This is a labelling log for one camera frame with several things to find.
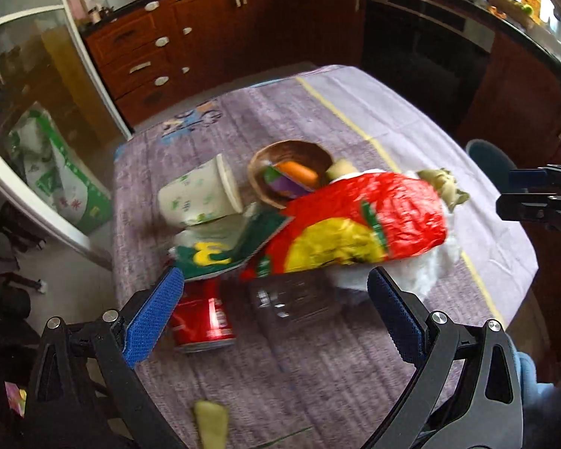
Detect green peel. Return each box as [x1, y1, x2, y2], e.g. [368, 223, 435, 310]
[416, 168, 470, 212]

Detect red soda can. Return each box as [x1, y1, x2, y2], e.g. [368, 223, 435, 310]
[169, 278, 236, 353]

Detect red yellow plastic bag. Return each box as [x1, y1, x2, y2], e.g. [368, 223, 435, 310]
[240, 172, 447, 282]

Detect green yellow snack packet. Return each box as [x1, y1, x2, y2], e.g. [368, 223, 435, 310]
[168, 202, 293, 282]

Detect clear plastic bottle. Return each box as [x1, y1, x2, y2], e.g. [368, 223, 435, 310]
[248, 270, 341, 339]

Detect teal trash bin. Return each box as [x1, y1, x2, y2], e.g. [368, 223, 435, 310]
[465, 139, 517, 193]

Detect wooden kitchen cabinets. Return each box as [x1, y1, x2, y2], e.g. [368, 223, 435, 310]
[84, 0, 561, 167]

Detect pale green peel scrap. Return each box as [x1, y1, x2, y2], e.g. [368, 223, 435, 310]
[194, 400, 229, 449]

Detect purple white tablecloth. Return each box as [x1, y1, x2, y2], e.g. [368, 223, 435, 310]
[113, 66, 538, 448]

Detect built-in black oven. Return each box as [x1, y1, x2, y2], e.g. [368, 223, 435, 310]
[361, 0, 496, 136]

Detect pale yellow fruit piece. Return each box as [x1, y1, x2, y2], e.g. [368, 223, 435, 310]
[325, 158, 359, 181]

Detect paper cup with flowers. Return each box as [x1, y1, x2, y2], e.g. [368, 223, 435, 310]
[158, 153, 244, 226]

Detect orange carrot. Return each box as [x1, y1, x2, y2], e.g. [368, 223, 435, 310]
[275, 160, 319, 190]

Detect green white sack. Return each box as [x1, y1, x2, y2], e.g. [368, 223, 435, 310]
[6, 103, 113, 234]

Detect wooden bowl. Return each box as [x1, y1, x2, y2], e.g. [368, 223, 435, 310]
[247, 140, 334, 209]

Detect glass sliding door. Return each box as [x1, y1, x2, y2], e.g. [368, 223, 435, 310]
[0, 0, 131, 269]

